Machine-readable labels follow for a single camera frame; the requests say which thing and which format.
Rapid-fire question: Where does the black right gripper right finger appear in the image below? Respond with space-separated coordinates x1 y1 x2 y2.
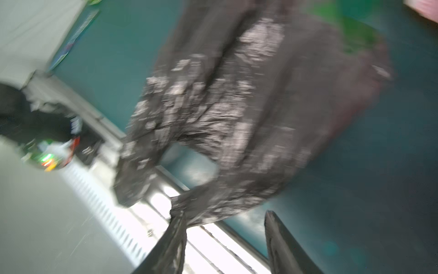
264 211 323 274

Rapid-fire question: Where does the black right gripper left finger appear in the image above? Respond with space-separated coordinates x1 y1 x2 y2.
132 211 187 274

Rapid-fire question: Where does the black plastic bag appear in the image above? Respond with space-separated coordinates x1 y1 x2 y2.
113 1 391 227

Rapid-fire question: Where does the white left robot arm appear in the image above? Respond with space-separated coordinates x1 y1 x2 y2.
1 83 104 171

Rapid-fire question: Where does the pink plastic bag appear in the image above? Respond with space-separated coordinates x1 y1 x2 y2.
404 0 438 23

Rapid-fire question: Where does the green plastic basket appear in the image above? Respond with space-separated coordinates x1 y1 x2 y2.
305 0 380 54

